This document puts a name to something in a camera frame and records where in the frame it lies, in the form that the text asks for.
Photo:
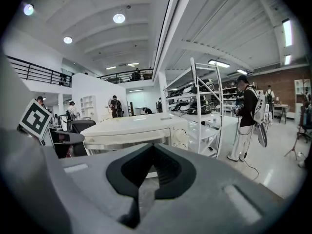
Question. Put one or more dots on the white metal shelf rack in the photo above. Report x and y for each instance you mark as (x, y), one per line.
(197, 106)

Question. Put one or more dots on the black balcony railing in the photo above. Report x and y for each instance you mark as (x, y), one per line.
(36, 68)
(117, 75)

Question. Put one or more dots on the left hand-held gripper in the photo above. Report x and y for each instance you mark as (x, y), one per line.
(34, 117)

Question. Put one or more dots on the white oven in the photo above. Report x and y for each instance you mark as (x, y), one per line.
(136, 124)

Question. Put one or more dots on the row of black white devices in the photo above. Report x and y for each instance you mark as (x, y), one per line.
(185, 106)

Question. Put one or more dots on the black mesh chair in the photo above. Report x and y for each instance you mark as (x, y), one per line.
(83, 125)

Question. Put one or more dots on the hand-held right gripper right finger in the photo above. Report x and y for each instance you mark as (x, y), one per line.
(207, 199)

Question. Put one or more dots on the black tripod stand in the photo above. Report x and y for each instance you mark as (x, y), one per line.
(293, 145)

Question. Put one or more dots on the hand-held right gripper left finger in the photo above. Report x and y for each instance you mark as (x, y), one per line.
(97, 191)

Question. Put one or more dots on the round ceiling lamp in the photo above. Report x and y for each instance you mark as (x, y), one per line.
(67, 40)
(119, 18)
(28, 9)

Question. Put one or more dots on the white built-in shelf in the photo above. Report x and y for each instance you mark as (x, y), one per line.
(88, 106)

